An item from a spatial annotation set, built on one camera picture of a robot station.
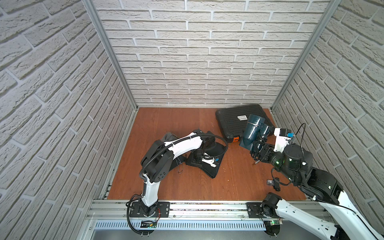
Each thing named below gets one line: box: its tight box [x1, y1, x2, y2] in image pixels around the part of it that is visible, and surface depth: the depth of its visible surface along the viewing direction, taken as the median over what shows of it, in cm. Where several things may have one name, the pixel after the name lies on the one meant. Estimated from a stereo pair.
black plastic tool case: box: [215, 104, 274, 143], surface depth 106 cm
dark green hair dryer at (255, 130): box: [239, 114, 271, 151], surface depth 63 cm
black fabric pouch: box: [185, 142, 226, 179], surface depth 77 cm
